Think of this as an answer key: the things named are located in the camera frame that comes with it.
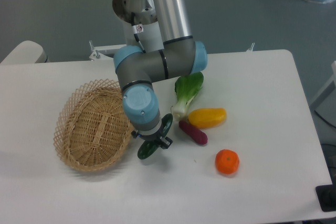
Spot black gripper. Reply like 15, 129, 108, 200
131, 127, 173, 148

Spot dark green cucumber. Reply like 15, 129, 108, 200
137, 113, 173, 160

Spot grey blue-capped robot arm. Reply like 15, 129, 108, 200
112, 0, 207, 149

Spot purple sweet potato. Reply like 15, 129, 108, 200
178, 121, 208, 145

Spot yellow bell pepper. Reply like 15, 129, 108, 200
188, 108, 227, 129

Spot green bok choy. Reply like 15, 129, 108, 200
171, 72, 204, 120

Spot orange tangerine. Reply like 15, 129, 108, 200
215, 149, 240, 175

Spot woven wicker basket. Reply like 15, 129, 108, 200
54, 79, 134, 172

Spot white chair armrest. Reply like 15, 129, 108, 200
1, 40, 50, 65

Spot black device at edge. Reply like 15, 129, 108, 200
316, 185, 335, 212

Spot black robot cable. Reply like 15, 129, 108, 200
130, 12, 148, 54

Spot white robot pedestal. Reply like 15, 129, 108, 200
88, 0, 165, 61

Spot white table leg frame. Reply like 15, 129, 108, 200
309, 61, 335, 129

